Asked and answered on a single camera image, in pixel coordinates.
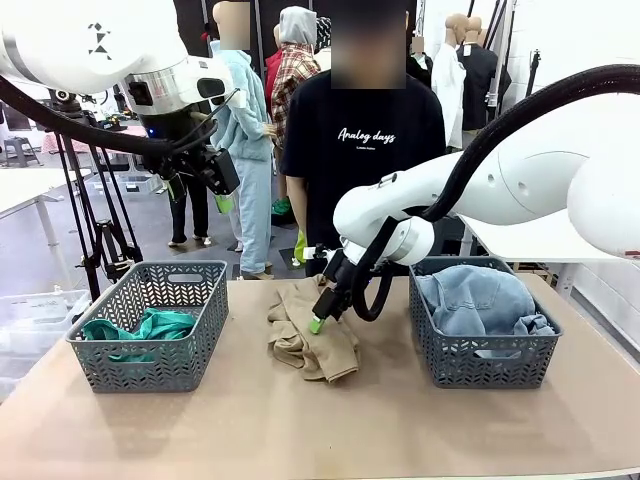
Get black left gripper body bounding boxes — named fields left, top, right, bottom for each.
left=159, top=145, right=242, bottom=198

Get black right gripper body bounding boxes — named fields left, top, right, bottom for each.
left=323, top=248, right=364, bottom=302

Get beige garment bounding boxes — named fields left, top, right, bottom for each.
left=266, top=273, right=362, bottom=384

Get light blue denim shorts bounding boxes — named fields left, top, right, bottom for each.
left=416, top=263, right=557, bottom=338

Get teal garment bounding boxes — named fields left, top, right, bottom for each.
left=81, top=306, right=198, bottom=364

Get person's right forearm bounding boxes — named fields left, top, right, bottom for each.
left=285, top=174, right=309, bottom=236

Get person in black trousers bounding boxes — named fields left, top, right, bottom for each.
left=166, top=172, right=212, bottom=250

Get bright green object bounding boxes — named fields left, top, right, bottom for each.
left=292, top=229, right=308, bottom=268

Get mannequin in light blue outfit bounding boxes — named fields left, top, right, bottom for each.
left=208, top=0, right=277, bottom=281

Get black tripod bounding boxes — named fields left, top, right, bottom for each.
left=48, top=87, right=145, bottom=302

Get person in black t-shirt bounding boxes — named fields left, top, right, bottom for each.
left=278, top=0, right=447, bottom=277

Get mannequin in plaid hooded shirt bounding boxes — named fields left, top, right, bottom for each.
left=263, top=5, right=324, bottom=151

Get white desk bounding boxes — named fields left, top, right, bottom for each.
left=0, top=167, right=95, bottom=292

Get grey stool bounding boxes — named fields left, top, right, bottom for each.
left=3, top=135, right=42, bottom=169

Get grey plastic basket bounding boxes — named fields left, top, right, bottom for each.
left=408, top=255, right=564, bottom=390
left=65, top=259, right=230, bottom=394

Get white table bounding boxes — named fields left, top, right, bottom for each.
left=458, top=212, right=640, bottom=304

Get clear plastic storage box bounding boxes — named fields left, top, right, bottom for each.
left=0, top=288, right=92, bottom=401

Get mannequin in white shirt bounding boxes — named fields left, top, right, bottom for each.
left=430, top=13, right=470, bottom=151

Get mannequin in black jacket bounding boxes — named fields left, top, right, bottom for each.
left=457, top=16, right=513, bottom=147

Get black light stand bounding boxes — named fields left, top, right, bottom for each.
left=523, top=48, right=544, bottom=99

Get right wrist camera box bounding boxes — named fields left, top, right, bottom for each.
left=301, top=243, right=332, bottom=263

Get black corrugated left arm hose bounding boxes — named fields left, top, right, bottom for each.
left=0, top=74, right=236, bottom=162

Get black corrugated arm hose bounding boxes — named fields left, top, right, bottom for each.
left=349, top=63, right=640, bottom=324
left=0, top=74, right=236, bottom=162

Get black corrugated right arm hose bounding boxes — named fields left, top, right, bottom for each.
left=349, top=63, right=640, bottom=324

